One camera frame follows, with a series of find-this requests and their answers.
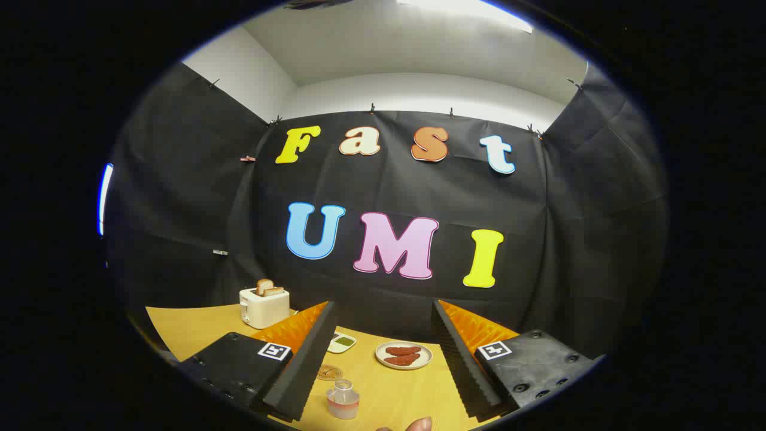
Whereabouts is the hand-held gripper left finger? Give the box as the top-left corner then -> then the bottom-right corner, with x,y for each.
180,301 -> 339,423

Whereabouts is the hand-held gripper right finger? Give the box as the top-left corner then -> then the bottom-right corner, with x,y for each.
432,299 -> 605,420

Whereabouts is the clear juice bottle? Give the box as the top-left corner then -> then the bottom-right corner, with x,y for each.
326,379 -> 360,420

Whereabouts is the white round plate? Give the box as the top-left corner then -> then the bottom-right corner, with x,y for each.
375,341 -> 433,371

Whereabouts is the cream toaster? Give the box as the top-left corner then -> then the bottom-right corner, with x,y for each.
239,287 -> 291,330

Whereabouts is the wooden table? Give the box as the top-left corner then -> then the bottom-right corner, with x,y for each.
145,303 -> 500,431

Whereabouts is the black backdrop cloth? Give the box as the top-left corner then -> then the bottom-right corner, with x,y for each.
105,60 -> 668,360

